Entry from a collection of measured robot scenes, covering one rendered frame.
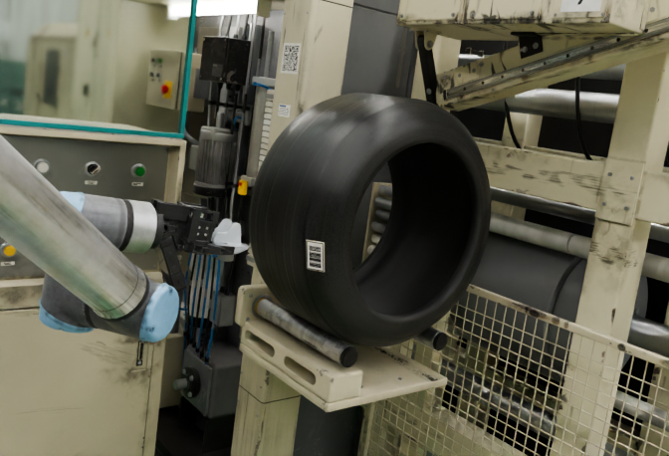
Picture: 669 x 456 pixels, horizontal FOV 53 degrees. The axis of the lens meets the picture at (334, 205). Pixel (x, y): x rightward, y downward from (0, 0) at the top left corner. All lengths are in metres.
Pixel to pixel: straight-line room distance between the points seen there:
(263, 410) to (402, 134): 0.86
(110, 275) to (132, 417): 1.05
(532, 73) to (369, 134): 0.51
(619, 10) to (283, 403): 1.25
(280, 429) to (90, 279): 1.06
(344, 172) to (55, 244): 0.61
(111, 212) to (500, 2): 0.96
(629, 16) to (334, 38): 0.67
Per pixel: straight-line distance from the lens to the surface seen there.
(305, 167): 1.34
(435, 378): 1.68
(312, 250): 1.31
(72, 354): 1.84
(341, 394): 1.46
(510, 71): 1.72
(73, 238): 0.91
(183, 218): 1.23
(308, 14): 1.69
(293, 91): 1.70
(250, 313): 1.68
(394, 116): 1.38
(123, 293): 1.01
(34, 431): 1.90
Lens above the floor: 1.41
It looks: 8 degrees down
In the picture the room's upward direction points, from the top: 8 degrees clockwise
